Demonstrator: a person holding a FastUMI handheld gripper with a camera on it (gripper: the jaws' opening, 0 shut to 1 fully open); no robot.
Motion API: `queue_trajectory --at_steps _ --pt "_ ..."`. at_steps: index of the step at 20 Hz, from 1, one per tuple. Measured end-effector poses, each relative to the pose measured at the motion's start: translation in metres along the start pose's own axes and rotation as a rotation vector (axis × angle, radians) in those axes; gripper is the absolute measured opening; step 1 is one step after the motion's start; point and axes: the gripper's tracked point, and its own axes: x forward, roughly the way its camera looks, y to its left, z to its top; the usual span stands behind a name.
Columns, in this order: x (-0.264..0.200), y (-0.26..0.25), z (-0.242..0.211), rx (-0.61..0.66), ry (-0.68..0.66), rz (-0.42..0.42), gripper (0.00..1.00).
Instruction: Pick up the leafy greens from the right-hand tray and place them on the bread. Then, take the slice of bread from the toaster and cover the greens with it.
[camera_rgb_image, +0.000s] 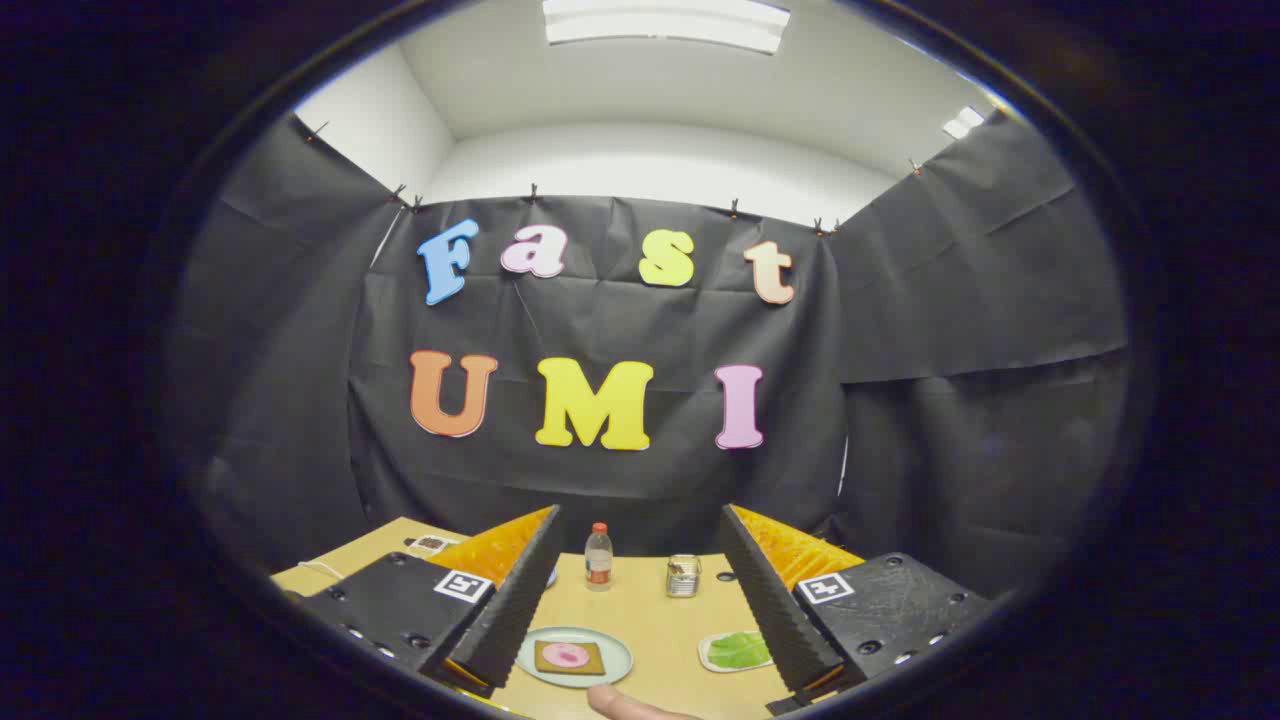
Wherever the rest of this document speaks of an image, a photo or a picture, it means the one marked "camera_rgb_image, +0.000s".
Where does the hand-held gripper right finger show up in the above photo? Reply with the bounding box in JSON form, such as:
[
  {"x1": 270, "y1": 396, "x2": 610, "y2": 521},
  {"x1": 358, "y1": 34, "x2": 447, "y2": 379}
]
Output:
[{"x1": 720, "y1": 505, "x2": 993, "y2": 716}]

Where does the pale green plate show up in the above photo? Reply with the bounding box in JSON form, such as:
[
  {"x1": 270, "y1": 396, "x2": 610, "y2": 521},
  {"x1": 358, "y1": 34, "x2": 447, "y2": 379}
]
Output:
[{"x1": 515, "y1": 627, "x2": 634, "y2": 689}]

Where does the green lettuce leaf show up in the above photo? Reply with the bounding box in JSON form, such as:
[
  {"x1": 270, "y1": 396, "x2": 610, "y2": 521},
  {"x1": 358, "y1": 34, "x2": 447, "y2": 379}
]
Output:
[{"x1": 708, "y1": 632, "x2": 772, "y2": 669}]

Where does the brown toast slice on plate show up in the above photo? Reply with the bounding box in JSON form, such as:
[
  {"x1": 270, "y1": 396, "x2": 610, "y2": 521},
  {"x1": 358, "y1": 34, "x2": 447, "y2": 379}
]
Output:
[{"x1": 534, "y1": 640, "x2": 607, "y2": 676}]

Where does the long ceiling light panel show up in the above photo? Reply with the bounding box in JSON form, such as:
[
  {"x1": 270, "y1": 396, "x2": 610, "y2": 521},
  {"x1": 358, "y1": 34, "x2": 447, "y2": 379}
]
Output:
[{"x1": 542, "y1": 0, "x2": 791, "y2": 55}]

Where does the small white square plate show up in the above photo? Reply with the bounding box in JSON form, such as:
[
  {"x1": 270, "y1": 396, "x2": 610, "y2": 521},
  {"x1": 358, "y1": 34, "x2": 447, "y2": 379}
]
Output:
[{"x1": 697, "y1": 630, "x2": 776, "y2": 674}]

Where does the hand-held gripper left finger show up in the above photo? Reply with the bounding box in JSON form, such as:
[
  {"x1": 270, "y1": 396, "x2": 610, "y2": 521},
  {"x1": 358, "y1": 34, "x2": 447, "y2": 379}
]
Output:
[{"x1": 300, "y1": 505, "x2": 563, "y2": 699}]

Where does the clear bottle with red cap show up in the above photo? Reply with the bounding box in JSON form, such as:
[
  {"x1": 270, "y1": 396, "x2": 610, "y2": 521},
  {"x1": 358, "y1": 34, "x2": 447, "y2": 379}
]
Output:
[{"x1": 585, "y1": 522, "x2": 614, "y2": 592}]

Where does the black backdrop cloth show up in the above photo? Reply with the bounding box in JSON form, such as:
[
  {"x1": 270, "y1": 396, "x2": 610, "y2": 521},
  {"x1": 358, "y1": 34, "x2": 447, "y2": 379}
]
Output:
[{"x1": 165, "y1": 105, "x2": 1131, "y2": 601}]

